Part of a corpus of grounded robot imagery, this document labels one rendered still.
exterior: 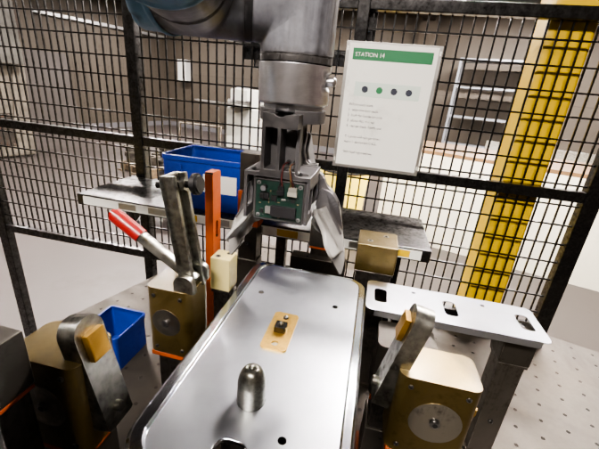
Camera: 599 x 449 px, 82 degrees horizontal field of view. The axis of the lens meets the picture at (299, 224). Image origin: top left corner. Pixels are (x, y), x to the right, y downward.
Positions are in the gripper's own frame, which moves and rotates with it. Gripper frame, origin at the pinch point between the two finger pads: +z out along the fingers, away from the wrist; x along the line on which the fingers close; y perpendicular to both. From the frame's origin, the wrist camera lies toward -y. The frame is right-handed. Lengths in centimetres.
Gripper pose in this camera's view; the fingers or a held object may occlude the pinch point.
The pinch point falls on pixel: (285, 262)
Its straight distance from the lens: 47.3
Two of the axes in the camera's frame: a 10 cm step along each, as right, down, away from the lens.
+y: -2.2, 3.5, -9.1
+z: -0.8, 9.2, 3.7
